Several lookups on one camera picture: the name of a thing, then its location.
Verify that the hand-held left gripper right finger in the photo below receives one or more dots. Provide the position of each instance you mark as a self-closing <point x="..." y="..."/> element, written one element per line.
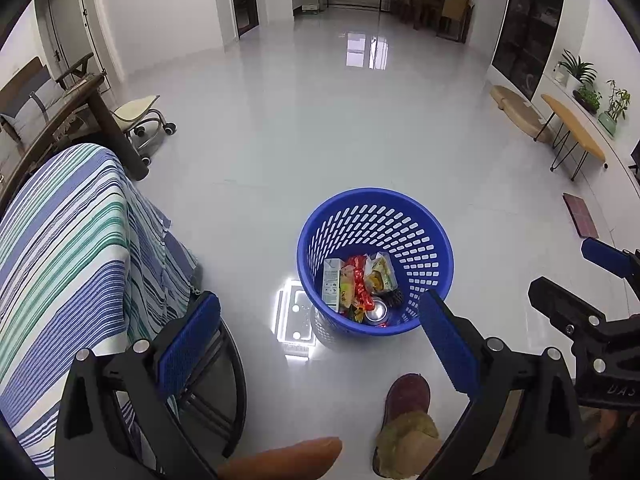
<point x="450" y="345"/>

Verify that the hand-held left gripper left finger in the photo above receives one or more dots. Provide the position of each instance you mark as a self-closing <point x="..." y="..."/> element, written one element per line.
<point x="192" y="345"/>

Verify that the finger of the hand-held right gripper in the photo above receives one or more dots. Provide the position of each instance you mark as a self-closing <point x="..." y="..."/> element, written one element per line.
<point x="560" y="302"/>
<point x="607" y="256"/>

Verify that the black foam fruit net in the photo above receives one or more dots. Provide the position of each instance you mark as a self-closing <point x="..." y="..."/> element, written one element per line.
<point x="394" y="297"/>

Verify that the crushed red soda can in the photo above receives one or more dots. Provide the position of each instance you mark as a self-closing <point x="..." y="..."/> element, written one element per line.
<point x="377" y="311"/>

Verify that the yellow bread packet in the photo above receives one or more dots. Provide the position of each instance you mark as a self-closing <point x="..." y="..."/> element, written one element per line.
<point x="380" y="272"/>

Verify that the red snack packet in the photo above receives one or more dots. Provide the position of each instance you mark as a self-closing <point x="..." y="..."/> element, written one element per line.
<point x="361" y="285"/>

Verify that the green snack packet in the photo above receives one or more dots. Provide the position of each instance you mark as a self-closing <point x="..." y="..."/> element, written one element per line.
<point x="347" y="290"/>

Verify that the green white milk carton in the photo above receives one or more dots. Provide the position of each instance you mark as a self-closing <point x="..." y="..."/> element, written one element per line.
<point x="331" y="285"/>

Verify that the blue plastic basket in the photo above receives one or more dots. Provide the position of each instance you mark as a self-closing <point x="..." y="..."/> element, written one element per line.
<point x="380" y="220"/>

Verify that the person's right hand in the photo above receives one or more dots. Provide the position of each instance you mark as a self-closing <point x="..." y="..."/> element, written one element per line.
<point x="607" y="425"/>

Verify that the person's left hand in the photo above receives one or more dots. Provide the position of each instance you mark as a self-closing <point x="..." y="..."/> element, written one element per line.
<point x="290" y="457"/>

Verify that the reddish brown floor mat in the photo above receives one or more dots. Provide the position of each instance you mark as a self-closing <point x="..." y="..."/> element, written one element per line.
<point x="580" y="215"/>

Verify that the brown fuzzy slipper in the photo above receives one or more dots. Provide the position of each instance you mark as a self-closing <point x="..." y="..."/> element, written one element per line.
<point x="407" y="410"/>

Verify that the wooden hairpin-leg side table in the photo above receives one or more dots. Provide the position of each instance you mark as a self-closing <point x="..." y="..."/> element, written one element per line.
<point x="575" y="127"/>

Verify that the bamboo plant in green pot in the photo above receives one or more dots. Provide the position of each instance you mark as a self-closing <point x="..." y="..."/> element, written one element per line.
<point x="615" y="110"/>

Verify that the striped tablecloth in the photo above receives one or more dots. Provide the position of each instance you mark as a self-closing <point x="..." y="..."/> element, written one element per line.
<point x="65" y="260"/>

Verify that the low leafy potted plant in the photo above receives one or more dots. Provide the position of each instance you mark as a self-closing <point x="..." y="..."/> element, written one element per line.
<point x="589" y="99"/>

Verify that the spiky green potted plant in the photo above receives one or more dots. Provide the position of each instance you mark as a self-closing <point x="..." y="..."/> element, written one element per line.
<point x="575" y="67"/>

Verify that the cream rolling stool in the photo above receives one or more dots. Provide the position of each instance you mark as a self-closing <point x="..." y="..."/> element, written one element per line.
<point x="140" y="112"/>

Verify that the dark glass-top coffee table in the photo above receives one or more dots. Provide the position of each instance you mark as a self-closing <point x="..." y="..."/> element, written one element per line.
<point x="100" y="120"/>

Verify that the dark glass cabinet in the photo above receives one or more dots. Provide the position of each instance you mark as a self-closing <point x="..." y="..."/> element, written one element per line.
<point x="530" y="20"/>

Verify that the dark wooden sofa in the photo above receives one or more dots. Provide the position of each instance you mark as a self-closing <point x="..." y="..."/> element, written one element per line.
<point x="25" y="95"/>

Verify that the white interior door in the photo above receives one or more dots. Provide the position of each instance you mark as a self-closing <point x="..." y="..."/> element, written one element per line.
<point x="75" y="20"/>

